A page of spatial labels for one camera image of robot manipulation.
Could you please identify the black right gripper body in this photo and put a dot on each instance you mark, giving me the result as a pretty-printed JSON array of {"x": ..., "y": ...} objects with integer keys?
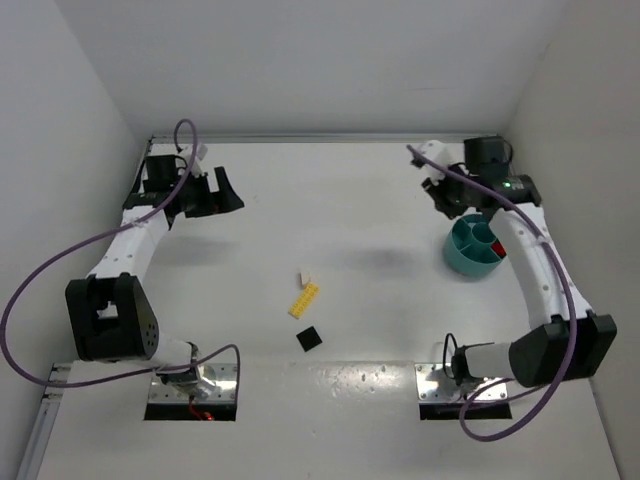
[{"x": 447, "y": 198}]

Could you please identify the white lego slope piece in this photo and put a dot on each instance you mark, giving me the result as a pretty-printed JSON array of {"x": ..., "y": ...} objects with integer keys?
[{"x": 304, "y": 276}]

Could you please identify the teal divided round container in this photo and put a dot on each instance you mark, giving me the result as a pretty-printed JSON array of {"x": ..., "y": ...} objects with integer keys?
[{"x": 467, "y": 247}]

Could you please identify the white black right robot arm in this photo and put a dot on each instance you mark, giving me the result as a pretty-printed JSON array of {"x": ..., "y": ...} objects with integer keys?
[{"x": 490, "y": 207}]

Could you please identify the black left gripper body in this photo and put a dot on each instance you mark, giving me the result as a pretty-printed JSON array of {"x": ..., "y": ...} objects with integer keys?
[{"x": 204, "y": 189}]

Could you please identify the yellow long lego plate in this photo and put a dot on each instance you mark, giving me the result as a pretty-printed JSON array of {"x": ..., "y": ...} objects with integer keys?
[{"x": 304, "y": 300}]

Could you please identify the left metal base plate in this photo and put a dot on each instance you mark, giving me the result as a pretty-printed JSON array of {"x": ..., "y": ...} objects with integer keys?
[{"x": 210, "y": 383}]

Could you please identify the red long lego brick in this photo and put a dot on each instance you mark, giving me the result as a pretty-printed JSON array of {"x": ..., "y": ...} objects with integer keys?
[{"x": 498, "y": 249}]

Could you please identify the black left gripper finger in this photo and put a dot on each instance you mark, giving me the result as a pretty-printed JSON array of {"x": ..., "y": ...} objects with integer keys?
[
  {"x": 226, "y": 200},
  {"x": 202, "y": 211}
]

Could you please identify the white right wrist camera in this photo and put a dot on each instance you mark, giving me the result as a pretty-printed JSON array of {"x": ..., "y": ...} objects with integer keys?
[{"x": 434, "y": 157}]

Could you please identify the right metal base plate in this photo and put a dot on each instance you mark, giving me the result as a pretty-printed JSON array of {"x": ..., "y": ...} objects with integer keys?
[{"x": 434, "y": 387}]

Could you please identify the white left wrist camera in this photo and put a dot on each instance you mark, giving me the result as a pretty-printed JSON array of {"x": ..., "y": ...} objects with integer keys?
[{"x": 198, "y": 152}]

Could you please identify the black square lego plate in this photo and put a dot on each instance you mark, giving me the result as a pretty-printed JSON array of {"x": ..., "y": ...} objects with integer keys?
[{"x": 309, "y": 339}]

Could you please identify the metal base plate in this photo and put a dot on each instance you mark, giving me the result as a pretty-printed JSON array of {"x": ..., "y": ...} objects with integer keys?
[
  {"x": 434, "y": 387},
  {"x": 210, "y": 383}
]

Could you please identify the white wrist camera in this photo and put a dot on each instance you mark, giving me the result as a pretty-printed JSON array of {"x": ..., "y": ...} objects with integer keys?
[
  {"x": 434, "y": 157},
  {"x": 198, "y": 152}
]

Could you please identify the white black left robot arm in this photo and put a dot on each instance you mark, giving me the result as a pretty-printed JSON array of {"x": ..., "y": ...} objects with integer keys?
[{"x": 111, "y": 317}]

